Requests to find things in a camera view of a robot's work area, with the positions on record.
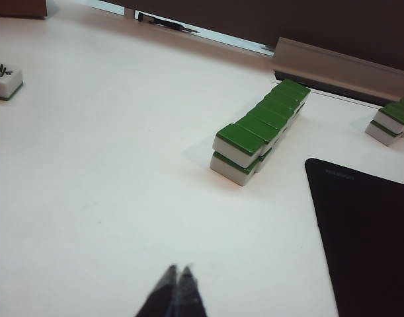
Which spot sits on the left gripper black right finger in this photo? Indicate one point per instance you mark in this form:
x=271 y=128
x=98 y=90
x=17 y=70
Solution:
x=188 y=297

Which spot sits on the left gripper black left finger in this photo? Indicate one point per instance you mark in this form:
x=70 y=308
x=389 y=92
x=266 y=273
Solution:
x=162 y=297

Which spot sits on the mahjong tile with black print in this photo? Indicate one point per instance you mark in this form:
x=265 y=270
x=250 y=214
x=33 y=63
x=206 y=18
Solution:
x=5 y=81

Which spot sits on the black desk mat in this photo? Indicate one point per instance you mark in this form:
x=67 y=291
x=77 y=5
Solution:
x=370 y=247

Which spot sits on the dark pen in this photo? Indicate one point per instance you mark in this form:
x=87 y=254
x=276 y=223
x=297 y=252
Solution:
x=168 y=23

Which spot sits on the grey-brown desk divider panel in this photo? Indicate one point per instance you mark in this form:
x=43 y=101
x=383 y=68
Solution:
x=320 y=20

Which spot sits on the brown wooden board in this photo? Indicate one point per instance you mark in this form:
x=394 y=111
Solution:
x=16 y=7

